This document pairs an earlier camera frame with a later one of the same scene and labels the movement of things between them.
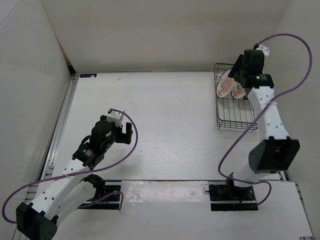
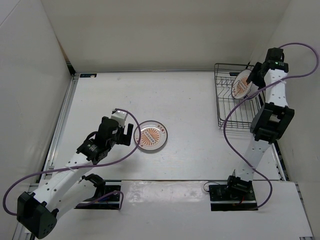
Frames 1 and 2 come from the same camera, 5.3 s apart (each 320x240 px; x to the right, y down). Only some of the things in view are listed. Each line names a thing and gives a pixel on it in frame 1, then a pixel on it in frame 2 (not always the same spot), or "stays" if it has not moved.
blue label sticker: x=88 y=75 stays
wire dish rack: x=231 y=113 stays
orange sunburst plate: x=237 y=91 stays
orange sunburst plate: x=225 y=84 → x=153 y=135
